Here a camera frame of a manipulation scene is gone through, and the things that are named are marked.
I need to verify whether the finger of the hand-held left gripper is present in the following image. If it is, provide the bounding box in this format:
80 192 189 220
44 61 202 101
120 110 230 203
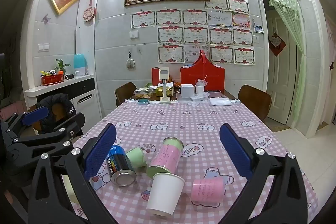
0 106 49 139
12 112 87 159

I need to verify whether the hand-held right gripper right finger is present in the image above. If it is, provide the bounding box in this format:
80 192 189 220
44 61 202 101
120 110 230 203
219 123 308 224

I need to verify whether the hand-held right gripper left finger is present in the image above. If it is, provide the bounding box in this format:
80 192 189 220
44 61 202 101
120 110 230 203
28 123 117 224

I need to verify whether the small green cup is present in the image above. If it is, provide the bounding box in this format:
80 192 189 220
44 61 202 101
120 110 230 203
126 147 147 169

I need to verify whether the short pink cup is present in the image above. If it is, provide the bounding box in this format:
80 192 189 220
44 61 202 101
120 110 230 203
190 177 225 207

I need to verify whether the tall pink green cup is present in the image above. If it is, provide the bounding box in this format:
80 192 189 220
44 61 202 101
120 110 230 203
146 136 184 179

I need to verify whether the clear plastic cup with straws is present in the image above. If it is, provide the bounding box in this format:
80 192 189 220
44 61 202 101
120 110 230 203
195 77 208 97

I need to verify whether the white paper cup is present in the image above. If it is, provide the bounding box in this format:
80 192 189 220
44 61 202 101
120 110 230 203
146 172 186 215

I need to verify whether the blue metal can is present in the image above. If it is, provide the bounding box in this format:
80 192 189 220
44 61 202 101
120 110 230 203
105 145 137 187

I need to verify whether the black jacket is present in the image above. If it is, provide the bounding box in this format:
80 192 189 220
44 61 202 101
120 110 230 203
35 93 76 135

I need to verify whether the white cabinet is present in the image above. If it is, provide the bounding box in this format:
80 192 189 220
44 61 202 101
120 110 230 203
24 74 96 122

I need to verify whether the pink checked tablecloth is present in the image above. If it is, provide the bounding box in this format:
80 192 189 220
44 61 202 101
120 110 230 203
63 102 319 224

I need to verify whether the white plastic bag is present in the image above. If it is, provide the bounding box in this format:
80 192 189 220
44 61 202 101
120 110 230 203
210 97 233 106

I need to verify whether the brown wooden chair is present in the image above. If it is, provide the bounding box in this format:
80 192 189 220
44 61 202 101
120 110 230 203
238 84 273 122
115 82 137 107

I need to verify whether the potted green plant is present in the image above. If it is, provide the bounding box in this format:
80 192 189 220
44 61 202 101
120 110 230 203
55 59 71 75

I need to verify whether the blue humidifier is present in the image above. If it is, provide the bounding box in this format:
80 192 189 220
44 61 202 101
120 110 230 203
73 53 88 75

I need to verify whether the food tray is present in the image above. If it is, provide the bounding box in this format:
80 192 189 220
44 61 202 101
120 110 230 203
135 88 154 98

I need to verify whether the white door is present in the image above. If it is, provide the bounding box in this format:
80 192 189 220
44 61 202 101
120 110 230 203
266 17 297 125

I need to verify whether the white square box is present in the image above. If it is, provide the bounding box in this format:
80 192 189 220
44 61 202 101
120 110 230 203
180 84 195 98

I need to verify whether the gold box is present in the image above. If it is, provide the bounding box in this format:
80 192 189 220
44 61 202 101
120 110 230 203
155 86 174 96

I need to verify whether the red box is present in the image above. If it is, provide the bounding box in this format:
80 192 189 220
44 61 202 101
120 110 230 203
151 67 171 85

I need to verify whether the white desk lamp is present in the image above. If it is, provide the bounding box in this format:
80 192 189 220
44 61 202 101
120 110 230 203
159 67 172 104

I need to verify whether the green door curtain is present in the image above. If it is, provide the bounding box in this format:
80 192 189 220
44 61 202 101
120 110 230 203
259 0 307 115

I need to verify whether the red diamond door decoration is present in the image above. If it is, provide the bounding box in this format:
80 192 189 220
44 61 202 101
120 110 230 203
269 32 286 57

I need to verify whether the red handle bag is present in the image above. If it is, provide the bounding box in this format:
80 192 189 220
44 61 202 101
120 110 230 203
180 52 226 92

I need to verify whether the hanging wall brush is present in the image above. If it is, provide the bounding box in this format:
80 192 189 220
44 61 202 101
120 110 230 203
126 51 135 69

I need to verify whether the round red wall ornament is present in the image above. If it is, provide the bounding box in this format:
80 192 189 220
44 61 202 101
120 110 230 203
83 0 97 22

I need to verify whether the group of wall certificates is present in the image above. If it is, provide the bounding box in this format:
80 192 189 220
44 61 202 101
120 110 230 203
131 0 256 66

